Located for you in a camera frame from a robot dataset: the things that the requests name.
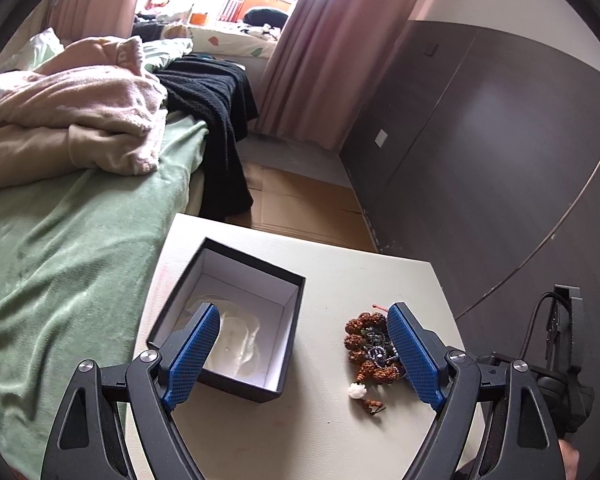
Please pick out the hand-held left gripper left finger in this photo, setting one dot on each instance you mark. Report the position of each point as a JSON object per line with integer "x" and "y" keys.
{"x": 192, "y": 355}

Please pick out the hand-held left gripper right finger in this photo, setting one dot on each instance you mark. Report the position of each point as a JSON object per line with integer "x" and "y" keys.
{"x": 412, "y": 355}

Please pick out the small brown bead tassel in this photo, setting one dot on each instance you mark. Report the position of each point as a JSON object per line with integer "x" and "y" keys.
{"x": 372, "y": 404}

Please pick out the white flower bead pendant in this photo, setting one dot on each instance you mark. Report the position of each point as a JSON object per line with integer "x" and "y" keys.
{"x": 357, "y": 391}

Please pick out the black jewelry box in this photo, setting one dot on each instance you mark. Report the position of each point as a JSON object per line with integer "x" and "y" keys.
{"x": 260, "y": 285}

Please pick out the white cloth pouch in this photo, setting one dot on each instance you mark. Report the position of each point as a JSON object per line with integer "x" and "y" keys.
{"x": 240, "y": 340}

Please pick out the bed with green sheet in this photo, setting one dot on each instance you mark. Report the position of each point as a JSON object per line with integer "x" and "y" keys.
{"x": 55, "y": 260}

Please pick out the dark grey wardrobe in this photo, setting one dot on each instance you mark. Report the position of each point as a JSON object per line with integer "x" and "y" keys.
{"x": 480, "y": 160}

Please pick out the black knit blanket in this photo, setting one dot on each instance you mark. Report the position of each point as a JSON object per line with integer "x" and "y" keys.
{"x": 215, "y": 105}

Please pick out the pink beige fleece blanket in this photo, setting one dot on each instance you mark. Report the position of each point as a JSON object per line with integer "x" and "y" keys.
{"x": 80, "y": 105}

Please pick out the green patterned quilt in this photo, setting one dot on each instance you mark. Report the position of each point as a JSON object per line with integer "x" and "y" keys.
{"x": 167, "y": 52}

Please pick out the white leaf print cloth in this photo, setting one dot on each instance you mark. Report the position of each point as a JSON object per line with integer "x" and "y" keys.
{"x": 230, "y": 42}

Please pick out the wide pink curtain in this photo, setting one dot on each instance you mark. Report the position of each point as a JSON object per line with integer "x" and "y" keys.
{"x": 320, "y": 50}

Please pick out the orange cup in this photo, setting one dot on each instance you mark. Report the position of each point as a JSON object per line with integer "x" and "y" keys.
{"x": 199, "y": 18}

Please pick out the pale green pillow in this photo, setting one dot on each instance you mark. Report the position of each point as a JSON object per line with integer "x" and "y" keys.
{"x": 37, "y": 50}

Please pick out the row of books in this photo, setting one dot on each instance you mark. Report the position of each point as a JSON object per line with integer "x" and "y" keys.
{"x": 229, "y": 10}

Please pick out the black round cushion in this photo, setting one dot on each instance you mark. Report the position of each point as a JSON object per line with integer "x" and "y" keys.
{"x": 267, "y": 16}

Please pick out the orange box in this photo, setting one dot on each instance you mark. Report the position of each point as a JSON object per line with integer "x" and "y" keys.
{"x": 262, "y": 0}

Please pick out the narrow pink curtain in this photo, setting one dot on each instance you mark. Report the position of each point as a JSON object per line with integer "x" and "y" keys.
{"x": 105, "y": 0}

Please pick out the white wall socket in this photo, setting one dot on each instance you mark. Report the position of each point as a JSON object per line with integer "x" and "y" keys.
{"x": 381, "y": 138}

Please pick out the dark wall switch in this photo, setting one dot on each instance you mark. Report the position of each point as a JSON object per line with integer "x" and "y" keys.
{"x": 431, "y": 50}

